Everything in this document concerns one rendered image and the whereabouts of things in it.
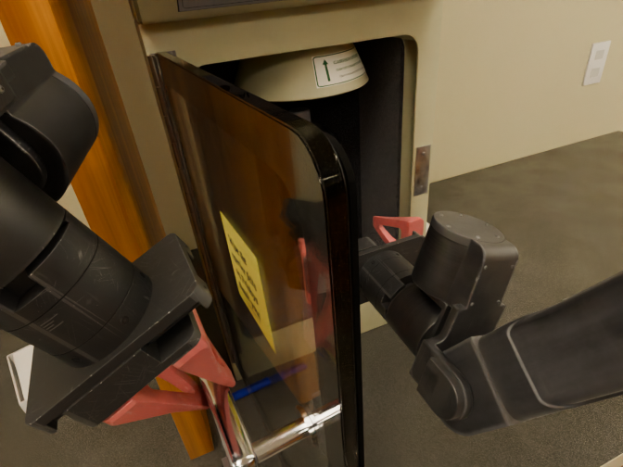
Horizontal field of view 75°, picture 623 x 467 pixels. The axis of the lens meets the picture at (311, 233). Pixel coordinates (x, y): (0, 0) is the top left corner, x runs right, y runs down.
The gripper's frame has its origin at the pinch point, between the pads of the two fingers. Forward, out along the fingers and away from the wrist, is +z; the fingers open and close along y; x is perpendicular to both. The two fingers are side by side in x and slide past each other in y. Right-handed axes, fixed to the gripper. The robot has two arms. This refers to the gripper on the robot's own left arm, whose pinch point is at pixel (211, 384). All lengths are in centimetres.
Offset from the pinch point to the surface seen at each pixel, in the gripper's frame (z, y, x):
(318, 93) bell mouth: -1.8, -23.8, -22.1
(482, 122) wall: 51, -74, -59
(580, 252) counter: 54, -54, -16
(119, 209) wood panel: -8.4, -1.4, -13.4
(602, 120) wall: 80, -115, -55
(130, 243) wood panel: -5.5, 0.0, -13.4
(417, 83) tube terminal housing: 3.9, -34.5, -19.8
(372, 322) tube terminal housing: 33.8, -13.4, -20.1
